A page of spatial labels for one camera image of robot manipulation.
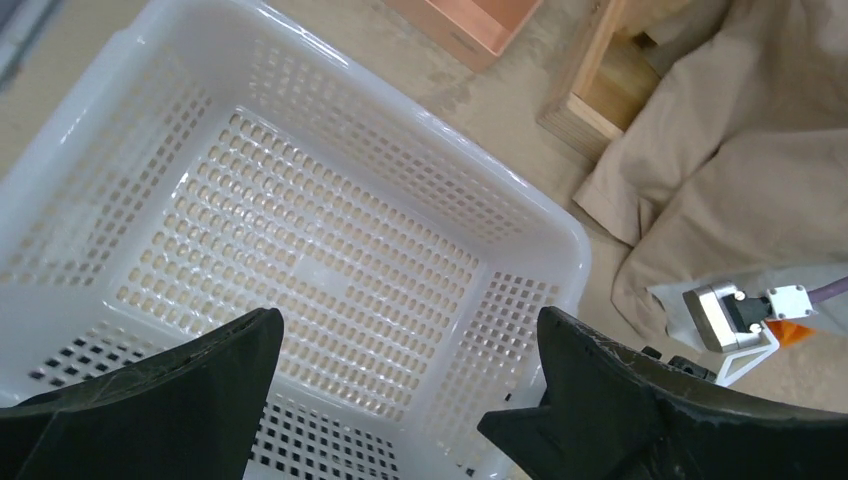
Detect wooden clothes rack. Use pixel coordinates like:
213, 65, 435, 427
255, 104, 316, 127
537, 1, 661, 161

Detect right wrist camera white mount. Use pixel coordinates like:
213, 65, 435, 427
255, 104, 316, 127
682, 281, 816, 387

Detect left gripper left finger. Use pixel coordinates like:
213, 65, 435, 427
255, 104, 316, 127
1, 308, 285, 479

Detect white shorts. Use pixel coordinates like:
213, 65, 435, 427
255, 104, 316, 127
648, 262, 847, 352

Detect white plastic perforated basket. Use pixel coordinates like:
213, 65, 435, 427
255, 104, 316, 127
1, 1, 591, 479

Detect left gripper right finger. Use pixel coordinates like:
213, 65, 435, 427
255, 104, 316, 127
478, 306, 847, 479

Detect orange shorts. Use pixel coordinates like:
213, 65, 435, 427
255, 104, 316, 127
767, 320, 816, 348

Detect beige shorts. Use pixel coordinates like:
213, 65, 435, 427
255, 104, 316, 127
574, 1, 847, 337

